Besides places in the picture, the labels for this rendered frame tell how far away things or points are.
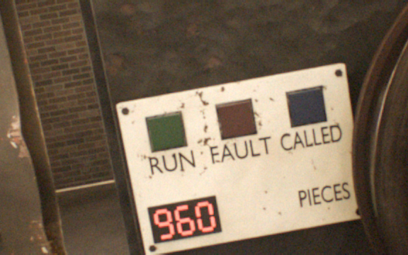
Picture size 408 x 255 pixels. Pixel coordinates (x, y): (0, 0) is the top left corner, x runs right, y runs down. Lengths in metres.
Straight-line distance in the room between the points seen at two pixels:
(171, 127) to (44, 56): 6.23
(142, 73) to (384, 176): 0.29
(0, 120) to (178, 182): 2.63
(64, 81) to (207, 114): 6.18
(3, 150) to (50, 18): 3.75
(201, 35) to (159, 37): 0.05
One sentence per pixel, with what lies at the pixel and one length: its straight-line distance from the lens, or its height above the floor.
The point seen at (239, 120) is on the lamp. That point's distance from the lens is 0.62.
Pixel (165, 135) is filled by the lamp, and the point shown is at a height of 1.20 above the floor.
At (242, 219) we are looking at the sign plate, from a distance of 0.65.
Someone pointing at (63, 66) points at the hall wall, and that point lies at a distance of 6.77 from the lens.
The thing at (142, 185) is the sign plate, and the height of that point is 1.14.
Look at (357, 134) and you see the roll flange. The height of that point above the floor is 1.17.
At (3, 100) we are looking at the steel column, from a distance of 3.21.
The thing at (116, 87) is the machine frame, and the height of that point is 1.26.
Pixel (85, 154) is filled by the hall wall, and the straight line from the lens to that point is 6.82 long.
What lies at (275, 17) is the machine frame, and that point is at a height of 1.30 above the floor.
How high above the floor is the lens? 1.27
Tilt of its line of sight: 7 degrees down
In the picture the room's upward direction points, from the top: 10 degrees counter-clockwise
